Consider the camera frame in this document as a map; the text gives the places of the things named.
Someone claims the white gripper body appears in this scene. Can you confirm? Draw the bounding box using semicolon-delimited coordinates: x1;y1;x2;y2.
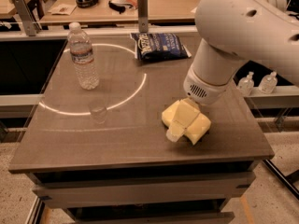
183;67;232;105

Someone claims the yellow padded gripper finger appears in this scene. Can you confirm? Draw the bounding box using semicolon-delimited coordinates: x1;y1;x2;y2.
165;98;200;142

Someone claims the yellow wavy sponge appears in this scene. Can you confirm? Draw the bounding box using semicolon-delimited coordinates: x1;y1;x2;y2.
162;98;211;145

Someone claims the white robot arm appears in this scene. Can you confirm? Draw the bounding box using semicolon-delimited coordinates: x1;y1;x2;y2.
166;0;299;142

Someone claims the small clear bottle left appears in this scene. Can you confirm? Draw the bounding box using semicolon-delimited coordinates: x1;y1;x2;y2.
237;72;254;96

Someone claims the small clear bottle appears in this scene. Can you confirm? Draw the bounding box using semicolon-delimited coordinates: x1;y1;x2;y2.
258;72;278;94
237;72;254;96

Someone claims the small clear bottle right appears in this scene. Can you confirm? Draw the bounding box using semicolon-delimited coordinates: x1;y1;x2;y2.
258;72;278;94

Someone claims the blue chip bag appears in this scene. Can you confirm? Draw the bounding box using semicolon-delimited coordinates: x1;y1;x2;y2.
130;33;192;61

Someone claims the upper grey drawer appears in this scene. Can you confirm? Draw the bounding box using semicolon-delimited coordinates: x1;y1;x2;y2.
34;172;255;209

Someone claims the clear plastic water bottle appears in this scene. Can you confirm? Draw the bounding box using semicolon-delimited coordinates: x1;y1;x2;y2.
67;22;99;91

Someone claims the small card on desk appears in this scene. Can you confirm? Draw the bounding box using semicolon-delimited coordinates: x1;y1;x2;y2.
49;4;77;16

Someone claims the grey metal bracket middle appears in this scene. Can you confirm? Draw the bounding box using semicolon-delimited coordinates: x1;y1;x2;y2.
137;0;149;33

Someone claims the grey metal bracket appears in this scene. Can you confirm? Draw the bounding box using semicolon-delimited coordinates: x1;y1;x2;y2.
137;0;149;33
12;0;40;36

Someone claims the grey metal bracket left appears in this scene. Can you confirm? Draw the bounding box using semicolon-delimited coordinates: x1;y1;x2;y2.
12;0;40;36

